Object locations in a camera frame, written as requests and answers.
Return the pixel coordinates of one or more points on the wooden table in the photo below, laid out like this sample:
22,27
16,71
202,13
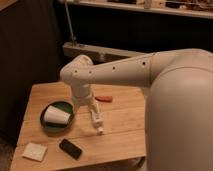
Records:
123,136

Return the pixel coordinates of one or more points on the grey metal pole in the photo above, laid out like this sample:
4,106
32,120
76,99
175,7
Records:
72,36

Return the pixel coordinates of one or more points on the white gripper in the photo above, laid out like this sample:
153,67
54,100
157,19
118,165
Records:
81,96

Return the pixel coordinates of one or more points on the white paper cup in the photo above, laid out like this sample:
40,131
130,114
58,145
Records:
56,115

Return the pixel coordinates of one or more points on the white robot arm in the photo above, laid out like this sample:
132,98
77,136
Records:
179,106

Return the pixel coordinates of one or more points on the black smartphone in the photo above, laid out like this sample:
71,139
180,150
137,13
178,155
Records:
70,148

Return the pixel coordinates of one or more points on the orange red small object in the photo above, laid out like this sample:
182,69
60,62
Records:
104,98

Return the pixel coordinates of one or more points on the long grey shelf beam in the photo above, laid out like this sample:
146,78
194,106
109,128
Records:
97,53

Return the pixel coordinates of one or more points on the white square sponge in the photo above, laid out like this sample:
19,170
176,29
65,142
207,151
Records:
34,151

